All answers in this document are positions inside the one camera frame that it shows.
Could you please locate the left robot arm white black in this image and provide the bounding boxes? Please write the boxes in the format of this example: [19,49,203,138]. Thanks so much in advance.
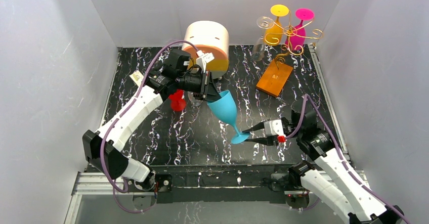
[82,50,220,184]

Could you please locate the blue wine glass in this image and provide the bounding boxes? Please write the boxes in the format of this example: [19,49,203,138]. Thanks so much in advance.
[207,90,250,144]

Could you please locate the clear wine glass front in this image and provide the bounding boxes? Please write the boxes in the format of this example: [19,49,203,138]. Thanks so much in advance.
[187,92,202,107]

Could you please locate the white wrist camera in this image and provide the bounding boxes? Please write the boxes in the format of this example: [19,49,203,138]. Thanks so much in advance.
[263,117,289,146]
[196,50,214,73]

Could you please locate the red wine glass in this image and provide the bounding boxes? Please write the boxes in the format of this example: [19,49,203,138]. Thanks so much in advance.
[168,89,186,111]

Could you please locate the magenta wine glass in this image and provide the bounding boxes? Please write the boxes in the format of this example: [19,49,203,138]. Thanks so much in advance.
[286,8,314,51]

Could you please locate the wooden rack base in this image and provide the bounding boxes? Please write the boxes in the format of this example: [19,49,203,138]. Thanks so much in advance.
[256,61,293,97]

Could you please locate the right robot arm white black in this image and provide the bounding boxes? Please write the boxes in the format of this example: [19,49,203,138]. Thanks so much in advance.
[247,110,403,223]

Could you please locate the white red small box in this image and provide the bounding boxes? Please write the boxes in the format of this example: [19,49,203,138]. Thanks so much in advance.
[130,70,144,87]

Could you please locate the gold wire glass rack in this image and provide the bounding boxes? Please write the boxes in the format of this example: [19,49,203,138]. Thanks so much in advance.
[264,8,324,67]

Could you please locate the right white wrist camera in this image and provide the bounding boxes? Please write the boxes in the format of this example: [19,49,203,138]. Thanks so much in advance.
[263,117,289,146]

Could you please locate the clear wine glass rear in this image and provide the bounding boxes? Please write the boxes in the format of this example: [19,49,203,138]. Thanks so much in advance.
[251,16,274,61]

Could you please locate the clear wine glass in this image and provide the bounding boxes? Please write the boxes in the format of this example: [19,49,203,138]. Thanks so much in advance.
[187,92,202,107]
[251,16,274,61]

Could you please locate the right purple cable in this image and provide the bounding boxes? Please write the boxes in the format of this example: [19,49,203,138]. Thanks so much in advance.
[285,94,411,224]

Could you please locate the yellow wine glass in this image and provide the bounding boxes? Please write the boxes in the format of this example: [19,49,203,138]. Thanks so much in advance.
[265,4,289,46]

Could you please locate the black front mounting rail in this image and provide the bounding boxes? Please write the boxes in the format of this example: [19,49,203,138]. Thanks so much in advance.
[124,163,322,205]

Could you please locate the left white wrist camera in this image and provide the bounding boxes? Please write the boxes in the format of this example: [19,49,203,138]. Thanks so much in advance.
[196,50,214,73]

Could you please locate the round pastel drawer cabinet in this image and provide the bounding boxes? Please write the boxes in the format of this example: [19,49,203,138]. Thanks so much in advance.
[184,21,229,79]

